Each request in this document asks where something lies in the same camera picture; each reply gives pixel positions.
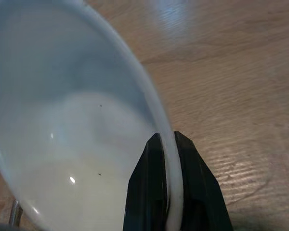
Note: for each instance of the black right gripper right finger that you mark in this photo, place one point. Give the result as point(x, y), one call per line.
point(202, 192)

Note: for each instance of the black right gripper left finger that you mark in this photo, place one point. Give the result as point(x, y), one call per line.
point(147, 183)

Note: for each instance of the white round plate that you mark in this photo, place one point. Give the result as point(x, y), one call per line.
point(62, 96)

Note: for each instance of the silver metal rod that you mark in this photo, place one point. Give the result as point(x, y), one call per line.
point(15, 214)

